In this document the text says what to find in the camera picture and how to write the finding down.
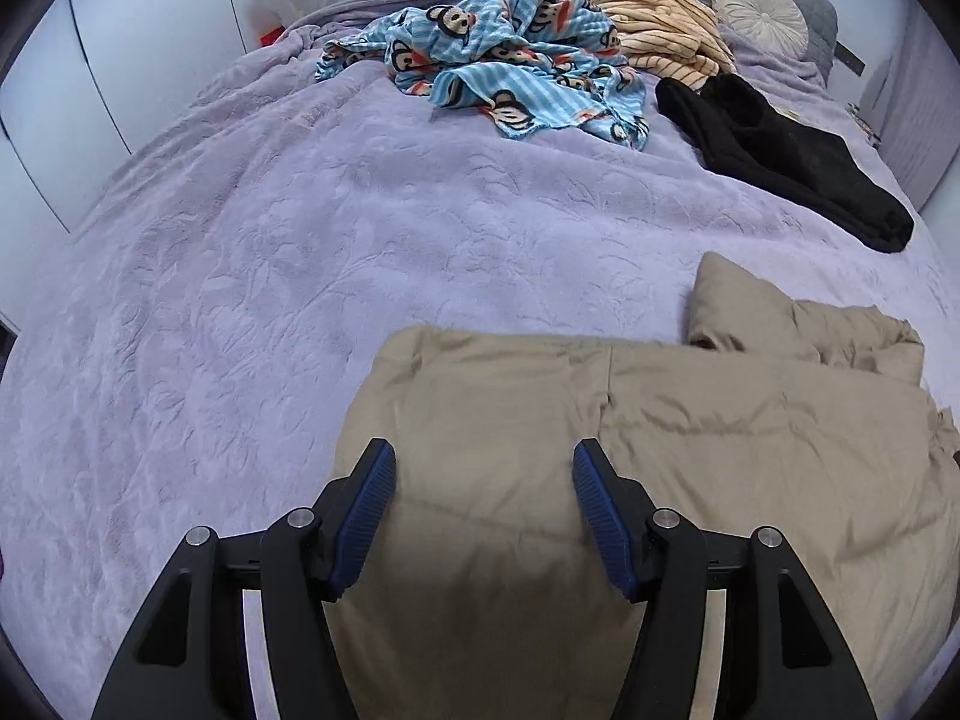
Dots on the round cream pillow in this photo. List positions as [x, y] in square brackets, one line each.
[761, 11]

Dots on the beige puffer jacket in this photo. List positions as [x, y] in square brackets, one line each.
[675, 427]

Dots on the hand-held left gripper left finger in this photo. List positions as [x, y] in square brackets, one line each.
[367, 502]

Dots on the red object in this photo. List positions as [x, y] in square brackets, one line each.
[271, 35]

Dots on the white wardrobe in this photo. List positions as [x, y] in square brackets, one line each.
[112, 52]

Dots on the blue monkey print cloth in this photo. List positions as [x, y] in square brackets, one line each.
[480, 52]

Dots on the purple fleece blanket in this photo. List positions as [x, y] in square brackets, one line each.
[300, 240]

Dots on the small boxes on nightstand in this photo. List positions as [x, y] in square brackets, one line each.
[864, 124]

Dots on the black garment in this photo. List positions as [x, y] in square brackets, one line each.
[787, 157]

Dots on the cream striped garment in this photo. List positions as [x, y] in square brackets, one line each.
[660, 15]

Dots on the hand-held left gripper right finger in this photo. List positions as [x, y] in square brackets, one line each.
[600, 510]

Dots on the grey curtain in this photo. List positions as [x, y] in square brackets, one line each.
[915, 112]

